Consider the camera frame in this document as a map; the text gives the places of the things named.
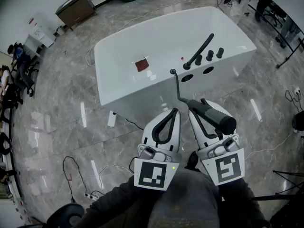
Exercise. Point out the black tripod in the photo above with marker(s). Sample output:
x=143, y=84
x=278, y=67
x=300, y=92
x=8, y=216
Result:
x=266, y=197

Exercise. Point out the black round stool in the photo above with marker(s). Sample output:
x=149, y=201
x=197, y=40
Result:
x=66, y=215

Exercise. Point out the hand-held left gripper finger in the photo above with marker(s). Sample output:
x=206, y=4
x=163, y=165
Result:
x=176, y=136
x=148, y=129

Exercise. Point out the person's right forearm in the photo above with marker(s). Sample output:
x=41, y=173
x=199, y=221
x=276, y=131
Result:
x=240, y=198

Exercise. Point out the small white bin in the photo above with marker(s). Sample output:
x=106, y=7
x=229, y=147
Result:
x=60, y=30

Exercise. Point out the person's black shoe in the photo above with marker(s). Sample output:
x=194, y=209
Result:
x=193, y=160

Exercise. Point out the black bag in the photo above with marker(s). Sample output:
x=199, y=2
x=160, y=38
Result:
x=298, y=122

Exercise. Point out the white adapter box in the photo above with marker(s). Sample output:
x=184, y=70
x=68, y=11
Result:
x=111, y=119

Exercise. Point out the dark red cloth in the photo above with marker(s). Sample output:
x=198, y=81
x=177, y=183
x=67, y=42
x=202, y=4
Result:
x=142, y=65

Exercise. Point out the black faucet knob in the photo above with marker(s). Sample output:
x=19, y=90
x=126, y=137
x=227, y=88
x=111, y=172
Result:
x=198, y=59
x=210, y=55
x=220, y=53

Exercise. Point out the black office chair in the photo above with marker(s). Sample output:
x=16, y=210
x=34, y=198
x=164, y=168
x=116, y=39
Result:
x=33, y=66

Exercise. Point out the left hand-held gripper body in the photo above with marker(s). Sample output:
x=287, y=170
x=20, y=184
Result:
x=152, y=174

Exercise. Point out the black faucet spout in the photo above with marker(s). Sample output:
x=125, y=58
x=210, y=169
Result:
x=202, y=46

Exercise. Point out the white side table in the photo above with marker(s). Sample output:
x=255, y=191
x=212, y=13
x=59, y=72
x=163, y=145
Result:
x=32, y=44

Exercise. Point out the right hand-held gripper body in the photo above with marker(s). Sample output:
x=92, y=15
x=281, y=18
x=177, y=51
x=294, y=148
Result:
x=228, y=167

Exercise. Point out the white bathtub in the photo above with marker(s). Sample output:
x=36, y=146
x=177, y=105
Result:
x=166, y=39

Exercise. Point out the white power strip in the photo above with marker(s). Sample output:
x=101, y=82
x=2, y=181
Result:
x=297, y=90
x=92, y=196

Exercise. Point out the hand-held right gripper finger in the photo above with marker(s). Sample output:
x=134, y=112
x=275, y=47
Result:
x=217, y=106
x=197, y=132

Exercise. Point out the person's grey clothing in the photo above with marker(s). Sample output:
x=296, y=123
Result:
x=185, y=198

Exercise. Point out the brown wooden cabinet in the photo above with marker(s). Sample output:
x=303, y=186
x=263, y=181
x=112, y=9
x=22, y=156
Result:
x=76, y=8

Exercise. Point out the person's left forearm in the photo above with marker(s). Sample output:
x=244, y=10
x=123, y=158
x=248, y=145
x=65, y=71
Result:
x=114, y=198

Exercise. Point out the white water dispenser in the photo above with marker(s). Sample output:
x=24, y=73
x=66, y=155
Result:
x=40, y=30

